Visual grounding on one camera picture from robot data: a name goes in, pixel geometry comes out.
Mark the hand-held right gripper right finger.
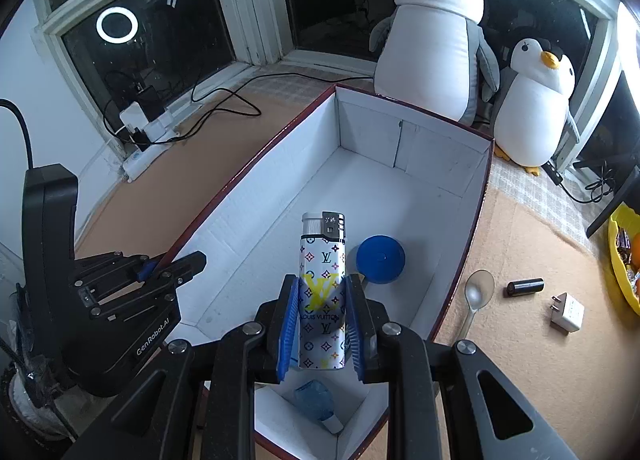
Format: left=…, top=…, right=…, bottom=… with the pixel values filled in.
left=345, top=273, right=581, bottom=460

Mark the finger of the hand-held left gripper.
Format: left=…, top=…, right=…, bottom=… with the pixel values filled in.
left=74, top=250, right=157, bottom=301
left=85, top=251, right=208, bottom=321

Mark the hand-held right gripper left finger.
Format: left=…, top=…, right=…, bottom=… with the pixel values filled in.
left=62, top=274, right=301, bottom=460

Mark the white patterned lighter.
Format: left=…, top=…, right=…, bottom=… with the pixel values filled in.
left=297, top=211, right=348, bottom=371

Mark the blue round lid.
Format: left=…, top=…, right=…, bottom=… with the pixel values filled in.
left=356, top=235, right=406, bottom=285

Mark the small blue translucent bottle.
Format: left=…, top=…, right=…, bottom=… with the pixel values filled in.
left=292, top=380, right=346, bottom=435

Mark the white cardboard box red rim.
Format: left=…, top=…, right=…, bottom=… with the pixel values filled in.
left=162, top=83, right=496, bottom=460

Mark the white power strip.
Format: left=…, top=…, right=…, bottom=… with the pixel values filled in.
left=122, top=127, right=181, bottom=183

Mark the clear plastic spoon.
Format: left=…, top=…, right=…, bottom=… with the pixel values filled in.
left=455, top=270, right=496, bottom=341

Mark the white plug on strip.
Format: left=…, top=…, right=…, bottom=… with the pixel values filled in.
left=142, top=113, right=174, bottom=139

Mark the white charger block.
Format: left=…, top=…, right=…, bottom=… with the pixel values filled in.
left=119, top=105, right=148, bottom=133

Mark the black cylinder battery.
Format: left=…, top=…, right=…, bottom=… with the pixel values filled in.
left=506, top=278, right=545, bottom=297

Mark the tan blanket plaid border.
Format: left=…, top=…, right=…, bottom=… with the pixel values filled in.
left=75, top=63, right=640, bottom=460

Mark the large penguin plush toy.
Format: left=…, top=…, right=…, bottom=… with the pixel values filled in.
left=369, top=0, right=501, bottom=127

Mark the small penguin plush toy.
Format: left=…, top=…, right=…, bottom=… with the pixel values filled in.
left=490, top=37, right=581, bottom=177

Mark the yellow fruit bowl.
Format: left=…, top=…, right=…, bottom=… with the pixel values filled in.
left=607, top=204, right=640, bottom=316

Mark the black light stand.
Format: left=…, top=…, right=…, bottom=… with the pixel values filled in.
left=586, top=183, right=640, bottom=239

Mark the dark candy wrapper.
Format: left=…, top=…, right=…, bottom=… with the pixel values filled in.
left=616, top=226, right=637, bottom=261

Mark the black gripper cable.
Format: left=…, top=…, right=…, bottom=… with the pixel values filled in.
left=0, top=99, right=36, bottom=171

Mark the long black cable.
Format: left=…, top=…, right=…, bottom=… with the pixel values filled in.
left=190, top=68, right=376, bottom=118

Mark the white wall plug adapter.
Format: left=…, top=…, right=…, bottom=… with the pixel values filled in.
left=549, top=293, right=586, bottom=336

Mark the black cable with connector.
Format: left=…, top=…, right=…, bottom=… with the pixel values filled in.
left=544, top=160, right=621, bottom=204

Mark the white window frame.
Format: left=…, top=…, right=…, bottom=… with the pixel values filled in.
left=35, top=0, right=621, bottom=171

